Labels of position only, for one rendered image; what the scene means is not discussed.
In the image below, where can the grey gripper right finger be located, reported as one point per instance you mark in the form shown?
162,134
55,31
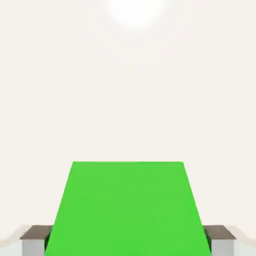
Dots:
222,242

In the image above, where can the small green cube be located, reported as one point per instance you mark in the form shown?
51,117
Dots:
128,210

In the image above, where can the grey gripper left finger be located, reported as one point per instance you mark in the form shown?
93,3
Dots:
33,242

